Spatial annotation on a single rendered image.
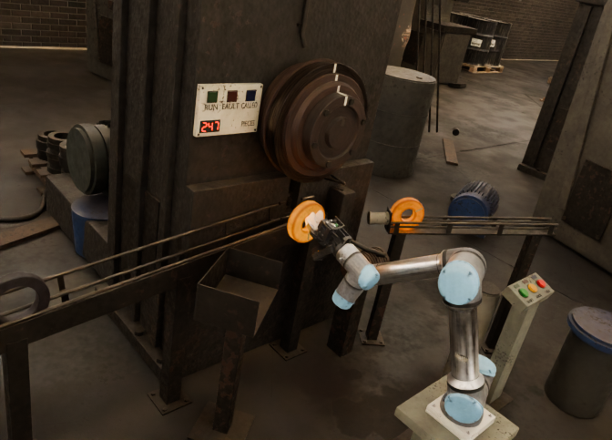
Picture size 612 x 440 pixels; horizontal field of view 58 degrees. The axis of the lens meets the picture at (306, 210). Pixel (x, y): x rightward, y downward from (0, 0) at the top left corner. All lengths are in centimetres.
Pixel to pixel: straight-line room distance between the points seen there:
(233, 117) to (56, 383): 127
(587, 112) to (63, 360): 369
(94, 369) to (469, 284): 158
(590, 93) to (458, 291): 300
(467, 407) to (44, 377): 162
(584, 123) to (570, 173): 37
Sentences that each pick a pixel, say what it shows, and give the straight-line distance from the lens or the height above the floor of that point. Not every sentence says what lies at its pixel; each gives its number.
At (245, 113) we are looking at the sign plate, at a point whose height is 113.
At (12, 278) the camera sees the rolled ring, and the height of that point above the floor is 73.
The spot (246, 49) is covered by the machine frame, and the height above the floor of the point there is 136.
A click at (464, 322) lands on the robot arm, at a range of 177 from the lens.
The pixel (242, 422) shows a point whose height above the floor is 1.
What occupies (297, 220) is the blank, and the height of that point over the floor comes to 85.
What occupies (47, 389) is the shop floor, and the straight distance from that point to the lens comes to 249.
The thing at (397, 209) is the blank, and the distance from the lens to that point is 251.
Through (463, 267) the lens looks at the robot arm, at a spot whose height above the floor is 95.
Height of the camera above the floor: 170
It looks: 25 degrees down
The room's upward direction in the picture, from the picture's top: 11 degrees clockwise
